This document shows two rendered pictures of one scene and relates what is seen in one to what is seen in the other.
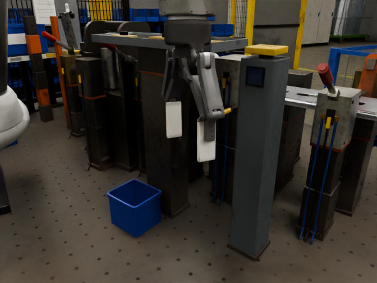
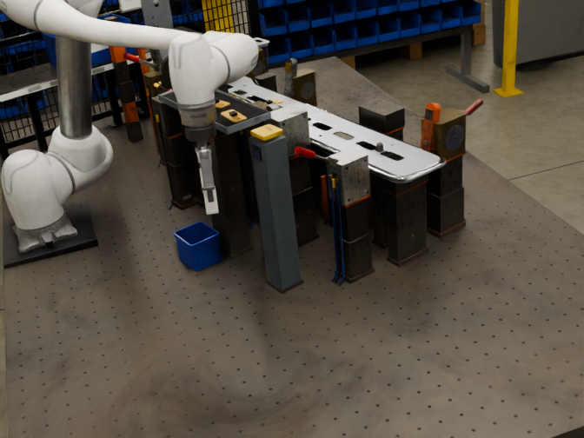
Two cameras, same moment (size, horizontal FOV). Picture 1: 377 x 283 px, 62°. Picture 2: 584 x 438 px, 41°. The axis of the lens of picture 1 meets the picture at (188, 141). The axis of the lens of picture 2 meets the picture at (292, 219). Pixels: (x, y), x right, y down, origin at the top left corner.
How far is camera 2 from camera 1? 1.50 m
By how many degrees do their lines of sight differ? 17
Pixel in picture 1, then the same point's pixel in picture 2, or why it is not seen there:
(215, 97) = (209, 176)
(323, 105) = (329, 169)
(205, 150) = (209, 207)
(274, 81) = (267, 157)
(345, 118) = (342, 181)
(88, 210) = (162, 248)
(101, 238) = (168, 270)
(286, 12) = not seen: outside the picture
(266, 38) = not seen: outside the picture
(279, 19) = not seen: outside the picture
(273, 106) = (271, 174)
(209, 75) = (205, 163)
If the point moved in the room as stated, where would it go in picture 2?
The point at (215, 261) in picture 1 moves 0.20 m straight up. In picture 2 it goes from (249, 292) to (241, 228)
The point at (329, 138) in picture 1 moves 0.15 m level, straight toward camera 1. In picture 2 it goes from (337, 195) to (301, 221)
